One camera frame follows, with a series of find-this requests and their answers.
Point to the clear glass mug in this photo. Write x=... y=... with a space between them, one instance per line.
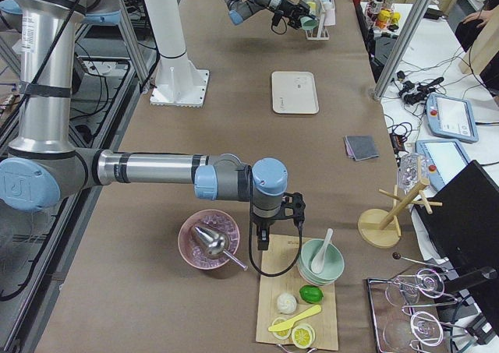
x=412 y=167

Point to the blue teach pendant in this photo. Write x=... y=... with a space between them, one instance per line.
x=451 y=117

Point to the person in black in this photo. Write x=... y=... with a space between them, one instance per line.
x=472 y=25

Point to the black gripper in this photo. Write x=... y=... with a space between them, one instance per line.
x=289 y=6
x=262 y=221

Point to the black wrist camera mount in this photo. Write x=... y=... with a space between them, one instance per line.
x=293 y=207

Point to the steel cone jigger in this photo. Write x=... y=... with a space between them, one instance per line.
x=214 y=243

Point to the black monitor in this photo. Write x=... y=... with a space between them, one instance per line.
x=464 y=229

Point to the wire glass rack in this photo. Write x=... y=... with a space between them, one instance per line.
x=432 y=308

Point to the white wire cup rack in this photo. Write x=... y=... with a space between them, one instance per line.
x=321 y=32

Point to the yellow plastic knife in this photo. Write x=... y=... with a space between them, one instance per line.
x=289 y=323

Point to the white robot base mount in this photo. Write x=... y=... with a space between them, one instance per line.
x=177 y=82

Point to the cream rabbit tray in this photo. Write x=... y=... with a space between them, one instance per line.
x=294 y=93

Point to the white steamed bun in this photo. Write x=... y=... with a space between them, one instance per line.
x=286 y=303

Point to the lower stacked bowls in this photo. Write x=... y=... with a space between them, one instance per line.
x=311 y=281

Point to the pink cup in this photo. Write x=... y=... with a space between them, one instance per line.
x=330 y=17

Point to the grey folded cloth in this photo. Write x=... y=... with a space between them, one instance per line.
x=360 y=148

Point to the aluminium frame post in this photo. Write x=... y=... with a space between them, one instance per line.
x=402 y=43

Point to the yellow cup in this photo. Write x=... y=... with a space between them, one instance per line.
x=312 y=7

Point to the green lime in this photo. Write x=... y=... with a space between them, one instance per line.
x=311 y=294

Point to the bottles group on side table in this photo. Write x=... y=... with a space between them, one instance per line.
x=381 y=15

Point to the lemon slice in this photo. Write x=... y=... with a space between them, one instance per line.
x=303 y=336

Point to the pink ribbed bowl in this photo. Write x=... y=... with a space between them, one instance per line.
x=190 y=250

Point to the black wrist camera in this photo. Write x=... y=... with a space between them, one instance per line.
x=276 y=19

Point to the white ceramic spoon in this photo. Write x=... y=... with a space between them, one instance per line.
x=317 y=263

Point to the wooden mug tree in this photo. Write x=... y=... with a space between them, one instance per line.
x=380 y=228

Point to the sage green cup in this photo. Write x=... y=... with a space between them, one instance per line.
x=308 y=23

